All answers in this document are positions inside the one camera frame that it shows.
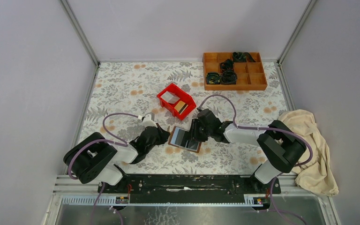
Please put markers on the beige crumpled cloth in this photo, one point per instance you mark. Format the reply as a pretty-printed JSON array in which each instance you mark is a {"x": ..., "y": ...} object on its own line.
[{"x": 316, "y": 175}]

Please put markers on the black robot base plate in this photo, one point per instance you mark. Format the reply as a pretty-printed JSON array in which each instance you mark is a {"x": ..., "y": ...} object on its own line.
[{"x": 180, "y": 188}]

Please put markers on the brown leather card holder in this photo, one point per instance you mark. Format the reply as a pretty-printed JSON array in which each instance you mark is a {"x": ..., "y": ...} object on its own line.
[{"x": 181, "y": 138}]

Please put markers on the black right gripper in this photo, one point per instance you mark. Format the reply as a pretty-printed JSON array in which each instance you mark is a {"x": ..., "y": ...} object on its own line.
[{"x": 195, "y": 123}]

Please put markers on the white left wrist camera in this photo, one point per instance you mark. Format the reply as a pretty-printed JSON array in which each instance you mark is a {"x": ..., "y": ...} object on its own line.
[{"x": 148, "y": 120}]

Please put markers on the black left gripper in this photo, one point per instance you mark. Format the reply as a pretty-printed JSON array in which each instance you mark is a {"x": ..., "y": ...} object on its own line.
[{"x": 163, "y": 135}]

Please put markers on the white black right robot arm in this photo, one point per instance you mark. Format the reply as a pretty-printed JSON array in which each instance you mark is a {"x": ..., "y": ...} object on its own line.
[{"x": 282, "y": 148}]

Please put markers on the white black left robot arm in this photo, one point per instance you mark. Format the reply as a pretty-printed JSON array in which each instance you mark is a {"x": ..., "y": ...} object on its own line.
[{"x": 95, "y": 157}]

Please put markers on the floral patterned table mat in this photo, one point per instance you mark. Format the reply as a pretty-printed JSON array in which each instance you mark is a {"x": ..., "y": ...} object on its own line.
[{"x": 124, "y": 90}]

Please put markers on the red plastic bin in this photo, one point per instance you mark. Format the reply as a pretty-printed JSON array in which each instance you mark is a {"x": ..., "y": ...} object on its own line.
[{"x": 183, "y": 97}]

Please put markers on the dark floral rolled cloth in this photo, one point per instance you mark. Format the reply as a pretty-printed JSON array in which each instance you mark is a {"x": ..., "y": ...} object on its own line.
[{"x": 213, "y": 78}]

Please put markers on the stack of credit cards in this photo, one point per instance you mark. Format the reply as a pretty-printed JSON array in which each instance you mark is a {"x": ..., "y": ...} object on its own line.
[{"x": 170, "y": 97}]

